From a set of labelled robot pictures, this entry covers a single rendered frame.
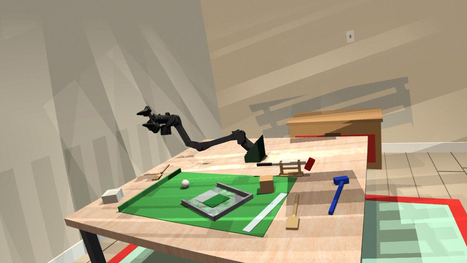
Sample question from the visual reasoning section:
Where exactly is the white ball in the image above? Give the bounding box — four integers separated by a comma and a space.
181, 180, 190, 188

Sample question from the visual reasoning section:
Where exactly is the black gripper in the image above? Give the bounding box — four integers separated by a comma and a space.
136, 106, 164, 133

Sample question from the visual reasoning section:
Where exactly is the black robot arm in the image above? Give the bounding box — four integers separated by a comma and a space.
160, 112, 254, 152

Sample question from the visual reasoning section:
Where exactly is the blue toy putter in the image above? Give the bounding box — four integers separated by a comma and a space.
329, 176, 349, 215

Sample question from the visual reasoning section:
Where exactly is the white flat strip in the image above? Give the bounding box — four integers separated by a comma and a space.
243, 193, 288, 232

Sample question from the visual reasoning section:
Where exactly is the green putting mat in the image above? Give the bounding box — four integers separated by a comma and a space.
120, 171, 297, 237

